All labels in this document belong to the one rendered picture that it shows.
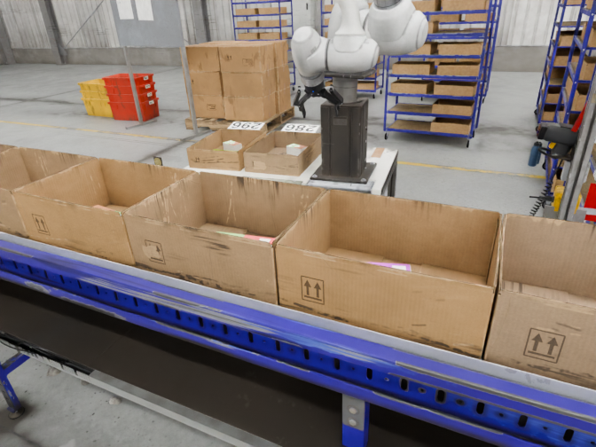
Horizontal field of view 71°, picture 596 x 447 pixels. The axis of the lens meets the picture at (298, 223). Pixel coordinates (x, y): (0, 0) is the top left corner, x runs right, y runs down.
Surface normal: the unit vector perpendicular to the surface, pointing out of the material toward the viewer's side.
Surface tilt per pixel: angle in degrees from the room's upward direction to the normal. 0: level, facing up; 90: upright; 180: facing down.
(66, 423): 0
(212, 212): 90
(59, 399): 0
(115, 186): 90
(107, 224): 90
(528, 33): 90
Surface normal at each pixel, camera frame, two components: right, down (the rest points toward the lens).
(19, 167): 0.90, 0.17
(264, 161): -0.34, 0.46
